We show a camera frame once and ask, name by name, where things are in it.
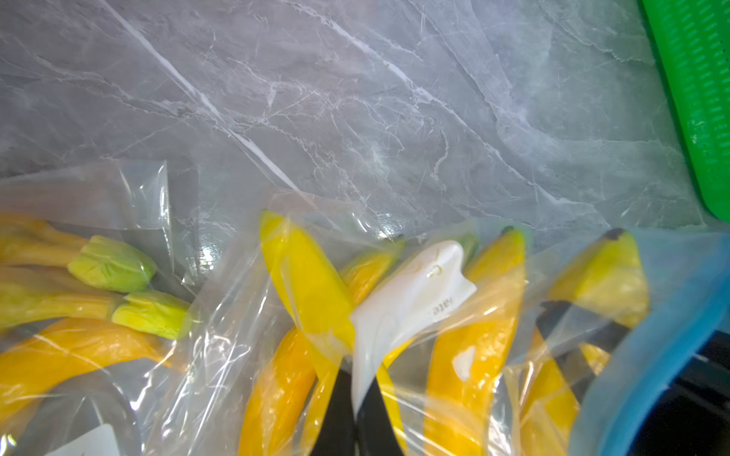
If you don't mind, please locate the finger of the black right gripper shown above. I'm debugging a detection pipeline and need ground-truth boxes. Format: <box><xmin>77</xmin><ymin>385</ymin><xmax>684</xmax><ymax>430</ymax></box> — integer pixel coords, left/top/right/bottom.
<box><xmin>536</xmin><ymin>300</ymin><xmax>631</xmax><ymax>404</ymax></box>

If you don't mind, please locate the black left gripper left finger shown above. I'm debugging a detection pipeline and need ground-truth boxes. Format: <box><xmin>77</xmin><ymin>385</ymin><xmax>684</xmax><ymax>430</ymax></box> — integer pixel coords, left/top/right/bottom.
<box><xmin>309</xmin><ymin>370</ymin><xmax>355</xmax><ymax>456</ymax></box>

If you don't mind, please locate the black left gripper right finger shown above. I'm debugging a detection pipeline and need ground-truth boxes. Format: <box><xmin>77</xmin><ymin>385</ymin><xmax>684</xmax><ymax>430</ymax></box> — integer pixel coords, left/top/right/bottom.
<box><xmin>357</xmin><ymin>380</ymin><xmax>404</xmax><ymax>456</ymax></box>

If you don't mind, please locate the clear zip bag with bananas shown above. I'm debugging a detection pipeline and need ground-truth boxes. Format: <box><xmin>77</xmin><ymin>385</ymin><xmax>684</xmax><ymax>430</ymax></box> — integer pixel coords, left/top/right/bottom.
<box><xmin>157</xmin><ymin>190</ymin><xmax>729</xmax><ymax>455</ymax></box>

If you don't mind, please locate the green plastic perforated basket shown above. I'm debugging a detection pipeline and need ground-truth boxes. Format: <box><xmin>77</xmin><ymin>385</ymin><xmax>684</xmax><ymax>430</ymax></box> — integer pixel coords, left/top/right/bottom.
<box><xmin>642</xmin><ymin>0</ymin><xmax>729</xmax><ymax>222</ymax></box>

